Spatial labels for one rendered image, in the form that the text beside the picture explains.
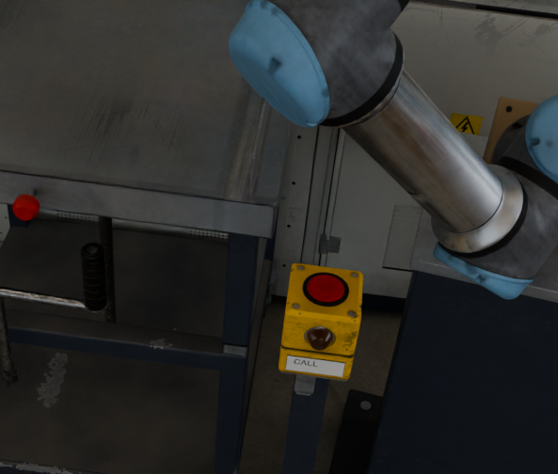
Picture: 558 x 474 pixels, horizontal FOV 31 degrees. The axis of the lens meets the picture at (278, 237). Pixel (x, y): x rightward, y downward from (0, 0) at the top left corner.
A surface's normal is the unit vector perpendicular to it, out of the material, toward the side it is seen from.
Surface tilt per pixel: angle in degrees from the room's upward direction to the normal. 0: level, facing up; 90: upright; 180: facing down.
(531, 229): 66
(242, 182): 0
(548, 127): 37
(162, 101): 0
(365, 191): 90
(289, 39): 47
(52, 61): 0
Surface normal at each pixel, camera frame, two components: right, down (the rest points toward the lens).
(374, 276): -0.11, 0.66
